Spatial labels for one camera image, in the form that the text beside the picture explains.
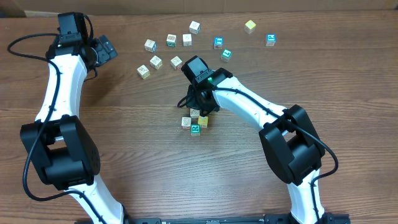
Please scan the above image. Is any white X block yellow side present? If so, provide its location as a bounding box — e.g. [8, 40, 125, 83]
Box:
[150, 55, 162, 70]

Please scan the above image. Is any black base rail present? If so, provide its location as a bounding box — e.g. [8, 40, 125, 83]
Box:
[74, 213, 352, 224]

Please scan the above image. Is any green L block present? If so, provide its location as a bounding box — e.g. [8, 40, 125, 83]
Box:
[220, 49, 233, 62]

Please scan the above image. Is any white block top centre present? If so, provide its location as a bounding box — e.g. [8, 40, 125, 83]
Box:
[189, 21, 200, 35]

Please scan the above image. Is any blue P block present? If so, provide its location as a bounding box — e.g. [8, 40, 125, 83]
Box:
[266, 34, 276, 47]

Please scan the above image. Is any white block green side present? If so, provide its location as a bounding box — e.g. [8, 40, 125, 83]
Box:
[166, 34, 177, 47]

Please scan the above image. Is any plain white number block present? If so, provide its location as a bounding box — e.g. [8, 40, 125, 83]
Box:
[182, 34, 192, 47]

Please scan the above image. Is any blue T block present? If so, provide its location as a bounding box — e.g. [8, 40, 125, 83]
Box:
[213, 37, 223, 50]

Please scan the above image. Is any white block red letter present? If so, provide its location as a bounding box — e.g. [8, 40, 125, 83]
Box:
[190, 124, 201, 136]

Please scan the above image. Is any white block red side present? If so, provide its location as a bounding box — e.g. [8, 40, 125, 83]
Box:
[170, 56, 183, 70]

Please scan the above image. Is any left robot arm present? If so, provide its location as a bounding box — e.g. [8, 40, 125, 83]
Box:
[20, 12, 129, 223]

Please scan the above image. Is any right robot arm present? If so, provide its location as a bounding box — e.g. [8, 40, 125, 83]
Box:
[178, 56, 326, 223]

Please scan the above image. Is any white block blue side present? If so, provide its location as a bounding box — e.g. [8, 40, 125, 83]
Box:
[144, 39, 157, 52]

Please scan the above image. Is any white block red trim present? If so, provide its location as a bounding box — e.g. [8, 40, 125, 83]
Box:
[181, 117, 192, 129]

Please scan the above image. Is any yellow top block far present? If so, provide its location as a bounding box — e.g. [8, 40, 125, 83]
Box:
[244, 20, 256, 34]

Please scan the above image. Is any white block elephant picture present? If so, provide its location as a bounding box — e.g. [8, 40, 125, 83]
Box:
[190, 108, 200, 119]

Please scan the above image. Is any yellow K block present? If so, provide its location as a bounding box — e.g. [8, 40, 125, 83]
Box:
[198, 116, 208, 128]

